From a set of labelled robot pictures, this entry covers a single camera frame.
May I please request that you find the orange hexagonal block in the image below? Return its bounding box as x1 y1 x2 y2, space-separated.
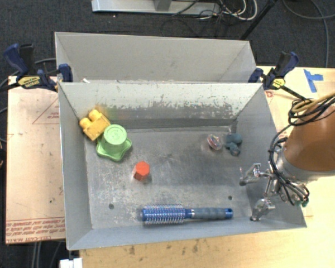
131 161 151 182

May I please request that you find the yellow toy building block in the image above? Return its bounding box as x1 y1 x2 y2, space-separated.
78 108 112 142

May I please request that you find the brown cardboard board, red print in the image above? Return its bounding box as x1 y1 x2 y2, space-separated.
5 75 67 245

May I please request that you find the green plastic cup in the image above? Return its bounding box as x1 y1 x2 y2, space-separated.
95 123 133 162

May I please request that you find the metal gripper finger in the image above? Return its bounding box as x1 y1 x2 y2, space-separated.
250 197 276 222
238 162 270 187

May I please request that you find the clear multicolour spinning top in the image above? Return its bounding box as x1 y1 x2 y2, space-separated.
207 133 223 151

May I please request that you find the grey metal bin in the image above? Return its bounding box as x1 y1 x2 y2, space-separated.
54 31 308 251

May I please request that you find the blue-grey toy animal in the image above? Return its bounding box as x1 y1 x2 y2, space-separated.
224 132 243 157

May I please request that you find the blue round hairbrush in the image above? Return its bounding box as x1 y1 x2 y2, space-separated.
140 203 235 226

